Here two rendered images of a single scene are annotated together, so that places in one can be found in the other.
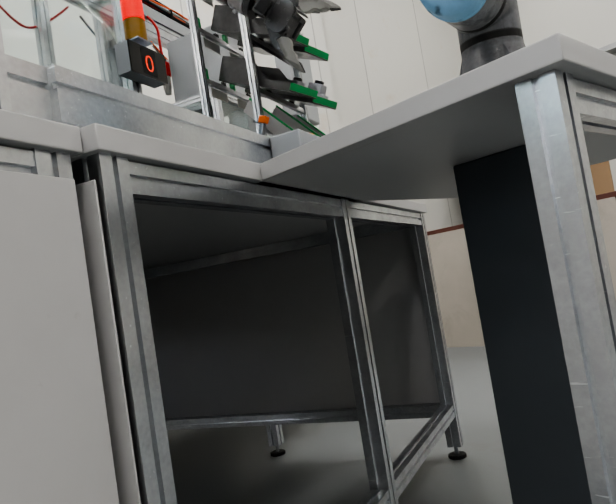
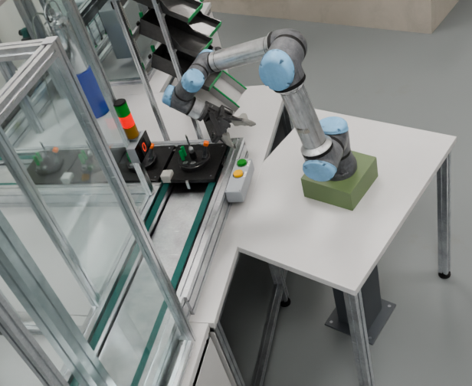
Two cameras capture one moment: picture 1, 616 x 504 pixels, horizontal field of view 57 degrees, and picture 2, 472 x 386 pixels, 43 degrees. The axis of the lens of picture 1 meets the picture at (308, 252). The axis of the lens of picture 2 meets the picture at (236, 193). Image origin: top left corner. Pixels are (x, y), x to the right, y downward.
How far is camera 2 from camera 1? 198 cm
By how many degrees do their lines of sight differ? 43
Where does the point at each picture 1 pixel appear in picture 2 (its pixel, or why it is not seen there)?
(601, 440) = (358, 351)
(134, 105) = (198, 269)
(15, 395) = not seen: outside the picture
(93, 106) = (194, 291)
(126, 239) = (221, 335)
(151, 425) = (234, 368)
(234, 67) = (163, 63)
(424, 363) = not seen: hidden behind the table
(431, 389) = not seen: hidden behind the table
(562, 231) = (352, 316)
